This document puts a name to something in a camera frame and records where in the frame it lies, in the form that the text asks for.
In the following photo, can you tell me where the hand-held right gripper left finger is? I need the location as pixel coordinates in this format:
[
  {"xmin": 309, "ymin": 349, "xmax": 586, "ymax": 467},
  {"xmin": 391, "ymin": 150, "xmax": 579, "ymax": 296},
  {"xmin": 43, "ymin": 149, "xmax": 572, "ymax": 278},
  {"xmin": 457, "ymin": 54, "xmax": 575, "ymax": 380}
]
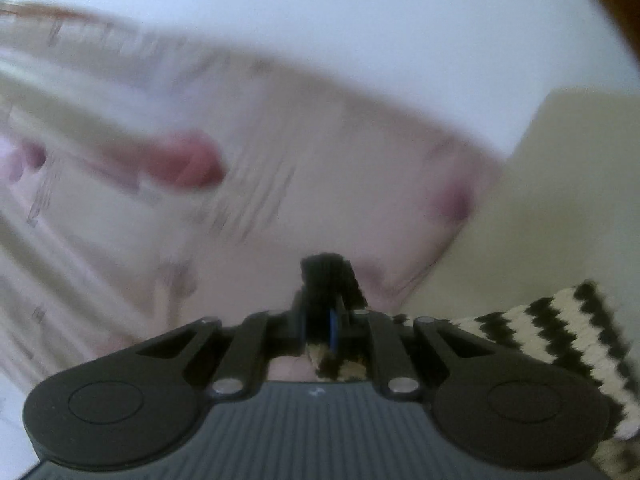
[{"xmin": 136, "ymin": 290, "xmax": 307, "ymax": 402}]

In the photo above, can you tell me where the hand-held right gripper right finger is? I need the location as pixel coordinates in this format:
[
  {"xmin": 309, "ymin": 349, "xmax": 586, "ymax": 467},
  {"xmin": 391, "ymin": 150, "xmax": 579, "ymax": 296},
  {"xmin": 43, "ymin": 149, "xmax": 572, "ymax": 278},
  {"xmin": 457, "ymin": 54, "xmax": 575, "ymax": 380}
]
[{"xmin": 327, "ymin": 294, "xmax": 497, "ymax": 403}]

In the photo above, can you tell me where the black white zigzag knit sweater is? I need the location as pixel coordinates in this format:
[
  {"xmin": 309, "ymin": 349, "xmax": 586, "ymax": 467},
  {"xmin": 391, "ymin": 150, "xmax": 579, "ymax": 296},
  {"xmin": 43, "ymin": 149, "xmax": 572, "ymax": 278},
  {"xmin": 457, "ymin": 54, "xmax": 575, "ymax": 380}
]
[{"xmin": 299, "ymin": 252, "xmax": 640, "ymax": 477}]

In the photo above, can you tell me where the pink leaf-print bed sheet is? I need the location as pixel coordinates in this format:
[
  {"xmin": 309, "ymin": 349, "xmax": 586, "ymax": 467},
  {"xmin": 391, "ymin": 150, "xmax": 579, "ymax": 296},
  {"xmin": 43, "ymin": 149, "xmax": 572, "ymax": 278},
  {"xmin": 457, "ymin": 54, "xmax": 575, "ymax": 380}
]
[{"xmin": 0, "ymin": 0, "xmax": 506, "ymax": 411}]

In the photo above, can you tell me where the cream mattress cover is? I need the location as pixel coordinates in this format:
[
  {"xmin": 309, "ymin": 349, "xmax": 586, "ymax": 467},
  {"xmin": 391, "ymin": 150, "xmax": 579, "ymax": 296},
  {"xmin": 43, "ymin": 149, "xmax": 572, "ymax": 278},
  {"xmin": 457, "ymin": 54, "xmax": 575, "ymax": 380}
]
[{"xmin": 400, "ymin": 87, "xmax": 640, "ymax": 331}]

